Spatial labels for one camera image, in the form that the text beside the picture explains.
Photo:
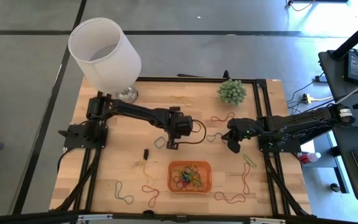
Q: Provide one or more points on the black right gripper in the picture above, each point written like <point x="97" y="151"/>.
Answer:
<point x="245" y="129"/>

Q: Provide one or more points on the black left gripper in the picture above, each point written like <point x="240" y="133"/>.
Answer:
<point x="182" y="126"/>

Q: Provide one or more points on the dark blue-grey rubber band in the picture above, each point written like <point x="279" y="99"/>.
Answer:
<point x="208" y="138"/>

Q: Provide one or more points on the yellow-green rubber band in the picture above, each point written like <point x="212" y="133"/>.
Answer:
<point x="250" y="160"/>

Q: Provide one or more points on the red rubber band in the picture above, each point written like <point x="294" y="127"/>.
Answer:
<point x="176" y="182"/>
<point x="158" y="194"/>
<point x="211" y="118"/>
<point x="215" y="196"/>
<point x="243" y="183"/>

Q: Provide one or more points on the blue rubber band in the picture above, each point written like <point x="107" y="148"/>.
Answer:
<point x="187" y="179"/>

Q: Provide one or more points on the yellow rubber band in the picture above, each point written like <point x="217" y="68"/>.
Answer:
<point x="182" y="100"/>

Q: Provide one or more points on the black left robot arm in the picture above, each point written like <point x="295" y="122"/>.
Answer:
<point x="135" y="112"/>

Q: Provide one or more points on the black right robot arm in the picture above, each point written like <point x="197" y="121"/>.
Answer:
<point x="306" y="123"/>

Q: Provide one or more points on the grey rubber band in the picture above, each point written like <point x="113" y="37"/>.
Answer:
<point x="154" y="143"/>

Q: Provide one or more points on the orange plastic bin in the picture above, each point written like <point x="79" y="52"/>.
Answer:
<point x="170" y="174"/>

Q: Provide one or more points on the green rubber band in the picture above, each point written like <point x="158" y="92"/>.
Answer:
<point x="197" y="183"/>

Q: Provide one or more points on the teal rubber band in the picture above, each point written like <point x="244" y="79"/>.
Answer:
<point x="116" y="191"/>

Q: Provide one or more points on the green spiky plant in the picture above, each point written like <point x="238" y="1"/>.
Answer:
<point x="232" y="92"/>

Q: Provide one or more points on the clear bottle red cap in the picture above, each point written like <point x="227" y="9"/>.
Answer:
<point x="311" y="157"/>

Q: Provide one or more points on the white power strip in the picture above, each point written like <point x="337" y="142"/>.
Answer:
<point x="306" y="99"/>

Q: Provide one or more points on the white table lamp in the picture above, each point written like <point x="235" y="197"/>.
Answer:
<point x="110" y="68"/>

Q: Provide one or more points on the black caster wheel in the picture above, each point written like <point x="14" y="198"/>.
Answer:
<point x="334" y="187"/>

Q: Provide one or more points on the black desk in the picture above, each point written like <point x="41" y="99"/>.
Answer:
<point x="337" y="77"/>

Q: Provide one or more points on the black power adapter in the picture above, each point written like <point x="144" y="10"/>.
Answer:
<point x="354" y="67"/>

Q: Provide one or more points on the black pole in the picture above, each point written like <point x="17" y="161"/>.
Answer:
<point x="353" y="39"/>

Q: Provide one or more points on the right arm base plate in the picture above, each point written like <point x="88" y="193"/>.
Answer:
<point x="291" y="147"/>

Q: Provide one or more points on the black aluminium frame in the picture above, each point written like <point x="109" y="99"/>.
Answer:
<point x="197" y="79"/>

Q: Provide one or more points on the table-level camera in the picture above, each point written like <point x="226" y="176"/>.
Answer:
<point x="181" y="218"/>

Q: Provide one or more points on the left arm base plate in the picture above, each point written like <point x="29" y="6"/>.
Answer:
<point x="73" y="140"/>

